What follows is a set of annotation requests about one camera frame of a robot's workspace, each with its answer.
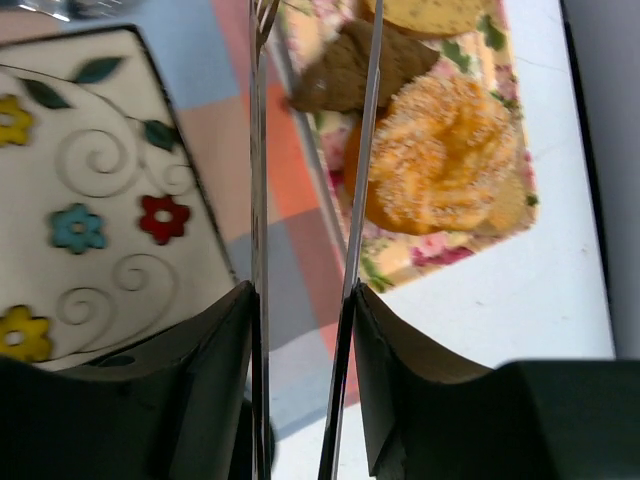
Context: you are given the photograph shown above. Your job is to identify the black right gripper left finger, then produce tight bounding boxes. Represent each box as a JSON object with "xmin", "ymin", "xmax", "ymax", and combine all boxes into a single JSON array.
[{"xmin": 1, "ymin": 282, "xmax": 254, "ymax": 480}]

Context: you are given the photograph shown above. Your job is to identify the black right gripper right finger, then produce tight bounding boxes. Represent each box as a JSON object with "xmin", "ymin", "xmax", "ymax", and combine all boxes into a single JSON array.
[{"xmin": 354, "ymin": 285, "xmax": 639, "ymax": 479}]

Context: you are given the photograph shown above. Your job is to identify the brown chocolate croissant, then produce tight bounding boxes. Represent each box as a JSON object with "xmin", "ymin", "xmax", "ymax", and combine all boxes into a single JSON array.
[{"xmin": 289, "ymin": 20, "xmax": 440, "ymax": 113}]

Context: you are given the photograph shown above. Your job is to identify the stainless steel serving tongs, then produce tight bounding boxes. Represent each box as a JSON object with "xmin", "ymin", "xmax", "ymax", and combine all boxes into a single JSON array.
[{"xmin": 248, "ymin": 0, "xmax": 384, "ymax": 480}]

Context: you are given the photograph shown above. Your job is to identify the floral square ceramic plate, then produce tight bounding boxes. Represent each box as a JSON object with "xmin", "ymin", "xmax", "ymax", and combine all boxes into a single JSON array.
[{"xmin": 1, "ymin": 25, "xmax": 234, "ymax": 370}]

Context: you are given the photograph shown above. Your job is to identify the orange coconut-crusted bun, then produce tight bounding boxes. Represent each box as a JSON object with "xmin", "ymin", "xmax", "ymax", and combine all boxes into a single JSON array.
[{"xmin": 365, "ymin": 74, "xmax": 527, "ymax": 236}]

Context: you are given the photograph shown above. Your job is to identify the checkered orange blue placemat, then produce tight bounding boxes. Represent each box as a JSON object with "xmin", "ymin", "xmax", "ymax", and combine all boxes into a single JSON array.
[{"xmin": 1, "ymin": 1, "xmax": 344, "ymax": 438}]

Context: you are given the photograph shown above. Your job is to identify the floral rectangular serving tray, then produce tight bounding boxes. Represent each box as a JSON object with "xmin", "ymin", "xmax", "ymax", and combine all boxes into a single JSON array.
[{"xmin": 279, "ymin": 1, "xmax": 538, "ymax": 292}]

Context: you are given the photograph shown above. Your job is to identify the round yellow sponge cake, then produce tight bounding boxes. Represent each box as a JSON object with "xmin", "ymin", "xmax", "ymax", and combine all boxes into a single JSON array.
[{"xmin": 382, "ymin": 0, "xmax": 490, "ymax": 38}]

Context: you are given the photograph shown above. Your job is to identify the silver knife pink handle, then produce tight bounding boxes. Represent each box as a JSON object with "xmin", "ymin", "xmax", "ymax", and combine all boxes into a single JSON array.
[{"xmin": 0, "ymin": 0, "xmax": 70, "ymax": 22}]

